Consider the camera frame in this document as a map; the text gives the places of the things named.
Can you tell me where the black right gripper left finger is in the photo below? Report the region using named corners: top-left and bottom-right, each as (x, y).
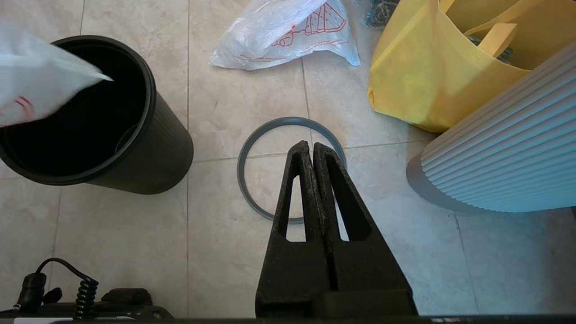
top-left (256, 140), bottom-right (336, 318)

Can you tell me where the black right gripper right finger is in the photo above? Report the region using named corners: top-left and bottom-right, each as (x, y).
top-left (314, 142), bottom-right (418, 318)

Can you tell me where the black ring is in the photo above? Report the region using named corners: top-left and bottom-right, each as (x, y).
top-left (237, 116), bottom-right (347, 225)

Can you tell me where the white plastic bag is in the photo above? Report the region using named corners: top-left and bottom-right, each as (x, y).
top-left (209, 0), bottom-right (360, 71)

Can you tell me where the white red-print bag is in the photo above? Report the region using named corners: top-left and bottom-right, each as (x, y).
top-left (0, 20), bottom-right (113, 129)

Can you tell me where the black round trash bin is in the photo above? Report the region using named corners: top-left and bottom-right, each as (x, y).
top-left (0, 35), bottom-right (194, 195)

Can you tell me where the yellow fabric tote bag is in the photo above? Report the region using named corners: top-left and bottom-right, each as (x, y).
top-left (368, 0), bottom-right (576, 133)

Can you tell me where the clear bag with dark contents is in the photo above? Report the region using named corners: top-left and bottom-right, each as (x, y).
top-left (360, 0), bottom-right (401, 27)

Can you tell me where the pale gray ribbed cylinder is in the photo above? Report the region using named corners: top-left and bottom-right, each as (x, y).
top-left (406, 40), bottom-right (576, 213)

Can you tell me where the thin black cable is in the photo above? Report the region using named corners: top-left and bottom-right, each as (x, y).
top-left (18, 257), bottom-right (99, 318)

